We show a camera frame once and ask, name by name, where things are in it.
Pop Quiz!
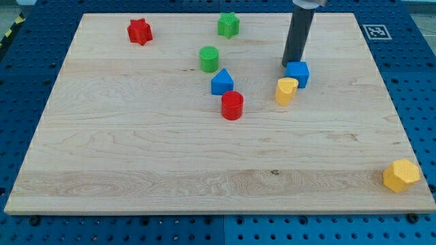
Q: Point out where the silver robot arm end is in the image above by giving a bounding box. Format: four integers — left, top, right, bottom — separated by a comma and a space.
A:
292, 0, 328, 10

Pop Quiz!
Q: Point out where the wooden board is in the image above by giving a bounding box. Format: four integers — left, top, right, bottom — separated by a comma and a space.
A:
5, 13, 435, 216

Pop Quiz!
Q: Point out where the red cylinder block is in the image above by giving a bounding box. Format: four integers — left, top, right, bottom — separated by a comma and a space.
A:
221, 91, 244, 120

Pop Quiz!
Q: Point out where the blue triangle block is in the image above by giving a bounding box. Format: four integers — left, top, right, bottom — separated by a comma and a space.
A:
211, 69, 234, 95

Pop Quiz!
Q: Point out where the green cylinder block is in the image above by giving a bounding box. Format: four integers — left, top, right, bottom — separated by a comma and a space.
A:
199, 46, 219, 73

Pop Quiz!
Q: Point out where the yellow heart block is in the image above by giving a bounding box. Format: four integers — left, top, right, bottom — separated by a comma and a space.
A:
275, 78, 298, 106

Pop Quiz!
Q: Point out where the blue cube block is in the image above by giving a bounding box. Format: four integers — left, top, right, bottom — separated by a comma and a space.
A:
284, 61, 310, 88

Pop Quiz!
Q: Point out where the green star block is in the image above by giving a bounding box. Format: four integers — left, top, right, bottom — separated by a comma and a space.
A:
217, 12, 240, 39

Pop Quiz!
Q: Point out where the red star block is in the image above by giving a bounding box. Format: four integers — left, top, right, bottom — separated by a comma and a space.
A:
127, 18, 153, 46

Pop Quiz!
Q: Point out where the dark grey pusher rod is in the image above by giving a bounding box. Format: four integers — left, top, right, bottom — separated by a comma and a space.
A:
282, 5, 315, 67

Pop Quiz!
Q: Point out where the white fiducial marker tag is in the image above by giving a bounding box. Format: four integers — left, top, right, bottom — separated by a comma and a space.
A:
363, 24, 392, 40

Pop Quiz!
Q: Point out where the yellow hexagon block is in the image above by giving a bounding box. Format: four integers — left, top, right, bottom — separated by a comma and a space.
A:
382, 159, 421, 193

